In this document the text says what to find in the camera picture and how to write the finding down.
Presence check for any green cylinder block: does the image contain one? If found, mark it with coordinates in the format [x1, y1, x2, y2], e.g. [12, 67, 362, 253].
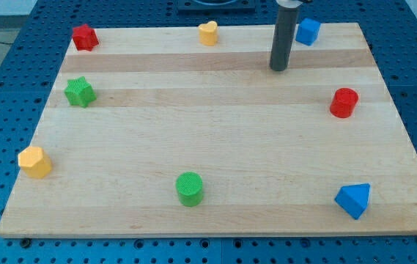
[175, 172, 204, 207]

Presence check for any yellow hexagon block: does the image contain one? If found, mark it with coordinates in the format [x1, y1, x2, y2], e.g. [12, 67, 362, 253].
[18, 146, 52, 179]

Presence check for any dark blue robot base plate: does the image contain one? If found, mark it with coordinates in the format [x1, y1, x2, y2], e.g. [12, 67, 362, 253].
[174, 0, 256, 12]

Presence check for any red cylinder block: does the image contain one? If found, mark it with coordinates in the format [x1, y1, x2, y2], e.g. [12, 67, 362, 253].
[329, 87, 359, 118]

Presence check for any wooden board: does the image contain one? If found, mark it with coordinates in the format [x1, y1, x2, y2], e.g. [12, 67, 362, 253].
[0, 23, 417, 238]

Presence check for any red star block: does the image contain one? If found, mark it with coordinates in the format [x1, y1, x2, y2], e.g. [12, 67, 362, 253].
[72, 23, 99, 51]

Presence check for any yellow heart block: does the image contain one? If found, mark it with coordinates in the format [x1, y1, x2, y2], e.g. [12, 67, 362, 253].
[198, 21, 218, 46]

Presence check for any blue cube block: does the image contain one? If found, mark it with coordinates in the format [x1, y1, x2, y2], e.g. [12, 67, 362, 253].
[295, 18, 321, 45]

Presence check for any green star block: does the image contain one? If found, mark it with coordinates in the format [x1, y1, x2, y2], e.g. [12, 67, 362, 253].
[64, 76, 97, 108]

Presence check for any blue triangle block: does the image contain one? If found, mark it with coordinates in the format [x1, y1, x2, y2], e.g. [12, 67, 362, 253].
[334, 183, 371, 220]

